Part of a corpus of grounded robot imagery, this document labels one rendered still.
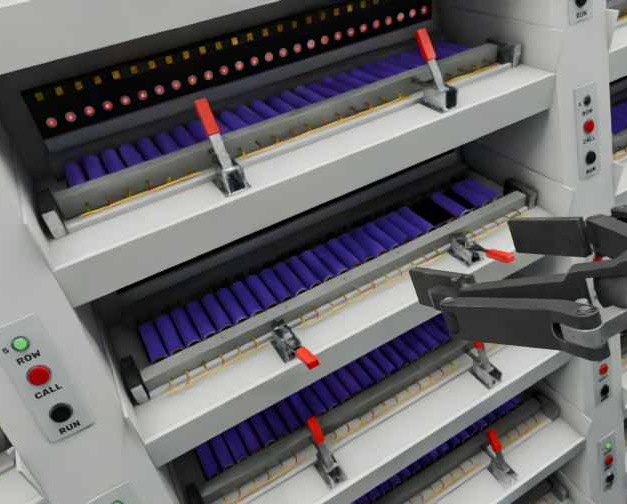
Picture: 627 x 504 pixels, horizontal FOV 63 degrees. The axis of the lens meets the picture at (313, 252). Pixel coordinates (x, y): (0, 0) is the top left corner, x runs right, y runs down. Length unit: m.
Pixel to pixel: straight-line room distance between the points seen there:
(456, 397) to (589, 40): 0.50
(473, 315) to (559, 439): 0.70
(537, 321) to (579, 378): 0.64
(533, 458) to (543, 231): 0.59
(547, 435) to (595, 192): 0.42
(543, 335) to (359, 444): 0.48
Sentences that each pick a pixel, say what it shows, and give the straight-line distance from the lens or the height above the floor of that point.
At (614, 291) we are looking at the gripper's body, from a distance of 0.30.
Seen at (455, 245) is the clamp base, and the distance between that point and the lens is 0.69.
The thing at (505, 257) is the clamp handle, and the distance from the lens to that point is 0.63.
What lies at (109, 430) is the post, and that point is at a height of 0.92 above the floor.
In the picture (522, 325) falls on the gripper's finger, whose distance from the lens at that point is 0.30.
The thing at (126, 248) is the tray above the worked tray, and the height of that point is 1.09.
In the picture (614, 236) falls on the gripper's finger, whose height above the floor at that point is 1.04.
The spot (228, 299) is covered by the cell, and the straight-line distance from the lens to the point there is 0.64.
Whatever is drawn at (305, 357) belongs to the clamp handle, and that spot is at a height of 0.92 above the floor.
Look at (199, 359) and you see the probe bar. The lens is 0.59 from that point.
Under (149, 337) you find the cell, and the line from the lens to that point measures 0.64.
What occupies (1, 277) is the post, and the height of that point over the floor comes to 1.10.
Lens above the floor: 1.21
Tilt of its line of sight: 22 degrees down
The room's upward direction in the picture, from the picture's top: 17 degrees counter-clockwise
